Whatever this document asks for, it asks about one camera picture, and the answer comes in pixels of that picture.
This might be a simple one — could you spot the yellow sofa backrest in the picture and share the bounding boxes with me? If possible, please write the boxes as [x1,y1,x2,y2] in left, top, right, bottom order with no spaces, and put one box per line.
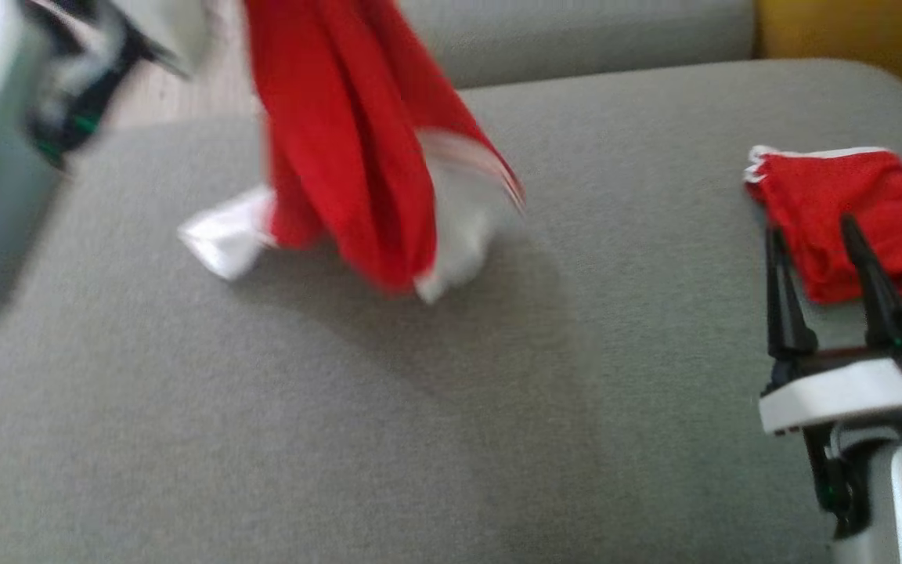
[756,0,902,110]

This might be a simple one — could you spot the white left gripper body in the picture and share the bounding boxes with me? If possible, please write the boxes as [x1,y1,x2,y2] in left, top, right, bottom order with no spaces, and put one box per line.
[24,0,217,169]

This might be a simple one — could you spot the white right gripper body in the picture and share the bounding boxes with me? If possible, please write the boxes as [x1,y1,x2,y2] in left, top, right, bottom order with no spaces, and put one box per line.
[759,305,902,436]

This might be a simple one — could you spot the grey sofa seat cushion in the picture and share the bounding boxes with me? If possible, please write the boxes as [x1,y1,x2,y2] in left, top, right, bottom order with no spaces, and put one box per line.
[398,0,757,89]

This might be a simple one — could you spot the red and white basketball jersey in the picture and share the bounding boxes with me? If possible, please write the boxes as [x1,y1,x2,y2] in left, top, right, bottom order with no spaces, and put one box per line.
[177,0,526,305]

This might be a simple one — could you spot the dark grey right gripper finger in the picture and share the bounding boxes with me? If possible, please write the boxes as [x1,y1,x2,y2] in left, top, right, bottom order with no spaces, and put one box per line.
[764,223,818,362]
[839,212,902,352]

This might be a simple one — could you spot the red shorts with white stripes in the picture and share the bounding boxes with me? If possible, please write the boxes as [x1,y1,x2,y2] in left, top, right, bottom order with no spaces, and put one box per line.
[743,145,902,306]

